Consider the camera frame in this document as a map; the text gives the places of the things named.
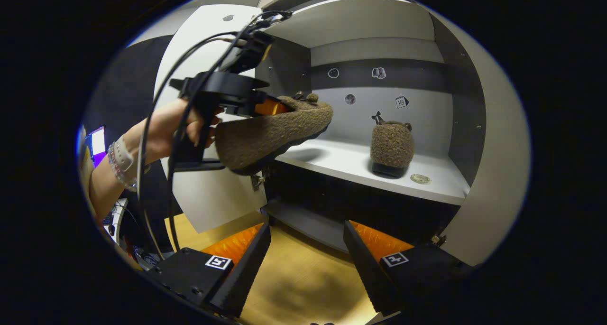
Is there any black cable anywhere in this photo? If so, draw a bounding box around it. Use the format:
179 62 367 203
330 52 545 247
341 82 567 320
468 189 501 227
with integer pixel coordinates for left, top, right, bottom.
167 9 292 252
137 31 247 261

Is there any brown fuzzy shoe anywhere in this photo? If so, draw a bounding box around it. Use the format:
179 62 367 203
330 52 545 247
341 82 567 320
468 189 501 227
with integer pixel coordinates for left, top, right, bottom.
370 120 415 179
215 93 334 176

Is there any computer monitor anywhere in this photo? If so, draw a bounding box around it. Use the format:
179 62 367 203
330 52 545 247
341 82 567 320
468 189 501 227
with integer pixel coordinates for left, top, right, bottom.
84 126 107 168

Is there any black backdrop cloth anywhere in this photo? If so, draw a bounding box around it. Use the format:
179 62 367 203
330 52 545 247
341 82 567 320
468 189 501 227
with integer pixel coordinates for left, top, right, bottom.
83 35 181 254

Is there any beaded bracelet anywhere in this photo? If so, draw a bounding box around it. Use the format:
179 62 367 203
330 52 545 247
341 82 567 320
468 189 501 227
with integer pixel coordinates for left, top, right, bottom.
107 144 139 193

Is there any white wristwatch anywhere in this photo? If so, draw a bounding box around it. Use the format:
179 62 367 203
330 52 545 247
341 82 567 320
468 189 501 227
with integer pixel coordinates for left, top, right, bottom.
113 134 136 173

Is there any grey cabinet door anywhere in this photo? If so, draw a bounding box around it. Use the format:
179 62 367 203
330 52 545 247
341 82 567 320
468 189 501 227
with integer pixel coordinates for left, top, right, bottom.
154 5 278 234
429 9 528 268

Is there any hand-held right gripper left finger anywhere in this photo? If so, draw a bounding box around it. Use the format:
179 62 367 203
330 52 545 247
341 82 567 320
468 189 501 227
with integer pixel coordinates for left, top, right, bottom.
147 223 272 318

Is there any grey shoe cabinet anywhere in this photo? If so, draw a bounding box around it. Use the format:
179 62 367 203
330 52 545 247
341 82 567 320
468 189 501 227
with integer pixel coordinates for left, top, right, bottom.
154 0 528 269

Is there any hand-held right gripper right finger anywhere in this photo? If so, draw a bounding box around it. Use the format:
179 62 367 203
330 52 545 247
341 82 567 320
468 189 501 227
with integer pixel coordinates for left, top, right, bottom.
343 220 475 316

